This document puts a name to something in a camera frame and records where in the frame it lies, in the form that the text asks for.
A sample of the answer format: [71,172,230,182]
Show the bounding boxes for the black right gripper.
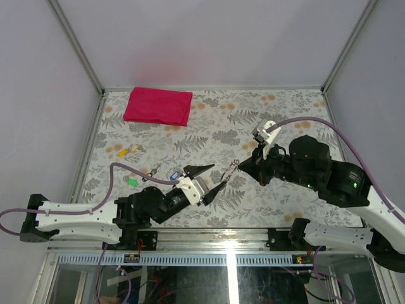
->
[237,137,317,189]

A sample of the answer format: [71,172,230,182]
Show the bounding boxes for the yellow tagged key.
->
[118,149,128,158]
[129,144,139,153]

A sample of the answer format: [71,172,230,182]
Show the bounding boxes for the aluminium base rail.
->
[47,227,317,254]

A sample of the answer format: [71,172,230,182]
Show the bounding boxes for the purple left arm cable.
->
[0,162,181,235]

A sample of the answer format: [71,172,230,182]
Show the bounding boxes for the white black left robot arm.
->
[19,165,227,250]

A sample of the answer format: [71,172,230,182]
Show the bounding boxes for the white slotted cable duct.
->
[59,253,311,267]

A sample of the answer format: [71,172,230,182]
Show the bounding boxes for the black tagged key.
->
[142,164,161,182]

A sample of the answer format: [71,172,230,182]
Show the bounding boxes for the metal keyring with clips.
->
[220,160,240,182]

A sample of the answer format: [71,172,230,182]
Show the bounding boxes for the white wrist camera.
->
[252,119,281,155]
[176,177,209,205]

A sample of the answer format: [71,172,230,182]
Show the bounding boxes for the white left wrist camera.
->
[176,177,209,205]

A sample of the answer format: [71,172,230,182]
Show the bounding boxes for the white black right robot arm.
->
[239,136,404,273]

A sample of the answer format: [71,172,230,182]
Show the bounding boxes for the green tagged key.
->
[123,175,139,187]

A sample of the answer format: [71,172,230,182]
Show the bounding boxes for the folded pink cloth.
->
[123,87,193,127]

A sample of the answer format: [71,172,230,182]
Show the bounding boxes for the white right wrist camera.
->
[252,119,281,155]

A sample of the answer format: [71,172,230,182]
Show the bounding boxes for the blue tagged key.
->
[170,171,181,181]

